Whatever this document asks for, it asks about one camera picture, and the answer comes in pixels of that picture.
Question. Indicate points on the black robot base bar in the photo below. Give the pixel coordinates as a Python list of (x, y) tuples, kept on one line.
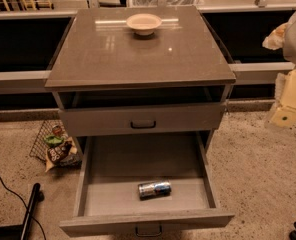
[(21, 231)]

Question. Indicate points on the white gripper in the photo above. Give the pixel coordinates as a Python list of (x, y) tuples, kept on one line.
[(282, 113)]

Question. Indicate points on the small red can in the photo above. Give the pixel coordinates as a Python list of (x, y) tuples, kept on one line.
[(57, 130)]

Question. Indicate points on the closed grey top drawer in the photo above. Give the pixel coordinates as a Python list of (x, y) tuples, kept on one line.
[(142, 119)]

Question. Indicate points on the grey drawer cabinet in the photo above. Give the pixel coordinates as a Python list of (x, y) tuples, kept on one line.
[(104, 64)]

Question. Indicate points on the redbull can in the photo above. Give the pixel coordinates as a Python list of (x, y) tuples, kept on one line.
[(154, 189)]

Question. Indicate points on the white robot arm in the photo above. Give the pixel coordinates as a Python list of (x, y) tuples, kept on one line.
[(289, 48)]

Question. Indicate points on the grey horizontal rail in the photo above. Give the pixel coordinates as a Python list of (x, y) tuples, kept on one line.
[(23, 82)]

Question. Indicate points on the wire basket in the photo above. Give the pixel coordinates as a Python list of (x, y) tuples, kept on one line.
[(39, 147)]

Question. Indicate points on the white bowl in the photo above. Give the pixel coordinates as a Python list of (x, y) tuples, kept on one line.
[(143, 24)]

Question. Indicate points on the green snack bag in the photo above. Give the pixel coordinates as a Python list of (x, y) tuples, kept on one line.
[(53, 140)]

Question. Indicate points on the open grey middle drawer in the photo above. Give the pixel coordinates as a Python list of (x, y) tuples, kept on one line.
[(107, 200)]

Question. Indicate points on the brown snack bag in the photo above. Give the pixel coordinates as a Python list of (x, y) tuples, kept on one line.
[(62, 155)]

